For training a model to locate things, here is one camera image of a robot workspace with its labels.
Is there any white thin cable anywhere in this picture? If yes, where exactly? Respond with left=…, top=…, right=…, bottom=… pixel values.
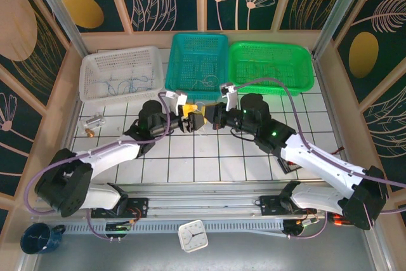
left=189, top=73, right=222, bottom=90

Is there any blue thin cable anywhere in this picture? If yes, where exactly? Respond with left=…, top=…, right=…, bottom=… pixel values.
left=117, top=75, right=152, bottom=93
left=91, top=79, right=120, bottom=95

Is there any yellow thin cable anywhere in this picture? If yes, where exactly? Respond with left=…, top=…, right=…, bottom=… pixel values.
left=240, top=60, right=287, bottom=85

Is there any teal plastic basket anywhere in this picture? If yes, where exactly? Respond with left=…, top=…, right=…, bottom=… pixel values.
left=164, top=32, right=230, bottom=100

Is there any green plastic basket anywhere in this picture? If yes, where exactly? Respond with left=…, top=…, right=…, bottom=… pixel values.
left=228, top=41, right=315, bottom=97

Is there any metal sliding latch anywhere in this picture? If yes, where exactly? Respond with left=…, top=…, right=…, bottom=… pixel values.
left=79, top=112, right=107, bottom=131

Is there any white plastic basket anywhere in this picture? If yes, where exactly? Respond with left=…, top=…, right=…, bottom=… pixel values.
left=78, top=45, right=165, bottom=104

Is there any white square clock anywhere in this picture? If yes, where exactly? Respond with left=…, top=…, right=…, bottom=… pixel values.
left=177, top=219, right=209, bottom=253

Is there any orange and black hand tool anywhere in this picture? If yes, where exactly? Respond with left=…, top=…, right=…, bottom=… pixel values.
left=330, top=213, right=350, bottom=227

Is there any dark blue mug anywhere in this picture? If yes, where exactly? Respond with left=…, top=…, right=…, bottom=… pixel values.
left=20, top=222, right=66, bottom=255

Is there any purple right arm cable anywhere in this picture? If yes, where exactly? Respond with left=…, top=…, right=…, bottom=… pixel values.
left=233, top=76, right=406, bottom=240

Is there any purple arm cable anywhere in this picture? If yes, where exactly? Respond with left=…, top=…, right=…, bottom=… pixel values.
left=233, top=76, right=406, bottom=240
left=24, top=91, right=174, bottom=241

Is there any aluminium rail frame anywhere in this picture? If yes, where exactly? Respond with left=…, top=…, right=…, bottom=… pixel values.
left=31, top=180, right=380, bottom=223

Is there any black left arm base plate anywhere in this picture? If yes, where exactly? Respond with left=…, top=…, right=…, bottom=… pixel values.
left=91, top=197, right=149, bottom=220

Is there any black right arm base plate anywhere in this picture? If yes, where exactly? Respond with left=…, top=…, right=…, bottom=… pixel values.
left=259, top=194, right=318, bottom=216

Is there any grey slotted cable duct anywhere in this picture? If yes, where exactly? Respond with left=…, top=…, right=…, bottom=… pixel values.
left=63, top=220, right=286, bottom=236

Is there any small controller board with wires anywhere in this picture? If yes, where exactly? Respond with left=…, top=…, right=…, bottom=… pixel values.
left=105, top=221, right=136, bottom=233
left=284, top=216, right=320, bottom=235

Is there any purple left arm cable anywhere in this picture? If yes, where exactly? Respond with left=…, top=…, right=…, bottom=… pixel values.
left=24, top=91, right=174, bottom=241

